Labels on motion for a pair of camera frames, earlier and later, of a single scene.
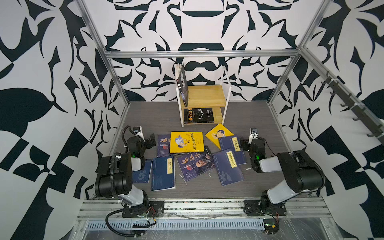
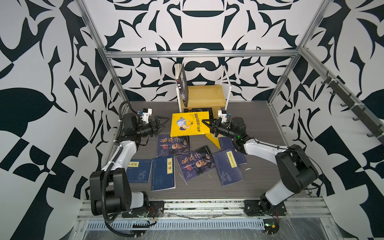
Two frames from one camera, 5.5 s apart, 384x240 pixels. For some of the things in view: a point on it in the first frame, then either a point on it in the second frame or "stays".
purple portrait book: (194, 164) stays
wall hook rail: (374, 121) stays
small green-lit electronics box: (271, 226) stays
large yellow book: (184, 142) -> (189, 124)
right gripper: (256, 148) -> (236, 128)
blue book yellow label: (227, 167) stays
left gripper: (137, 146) -> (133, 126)
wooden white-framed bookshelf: (206, 104) stays
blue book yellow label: (163, 173) stays
